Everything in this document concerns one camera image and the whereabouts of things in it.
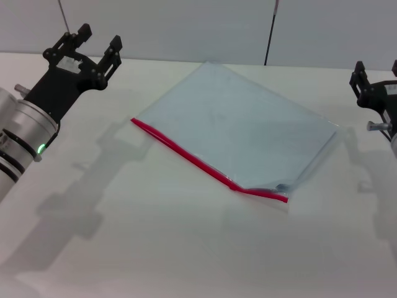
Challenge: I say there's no light blue paper sheet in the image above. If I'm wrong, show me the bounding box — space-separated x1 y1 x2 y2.
138 61 337 191

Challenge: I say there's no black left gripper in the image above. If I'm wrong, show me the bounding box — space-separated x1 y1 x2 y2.
24 24 124 122

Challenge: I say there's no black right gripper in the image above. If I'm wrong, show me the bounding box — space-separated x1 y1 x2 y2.
349 59 397 125

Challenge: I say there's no clear red-zip document bag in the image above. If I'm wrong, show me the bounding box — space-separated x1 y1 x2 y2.
130 61 339 204

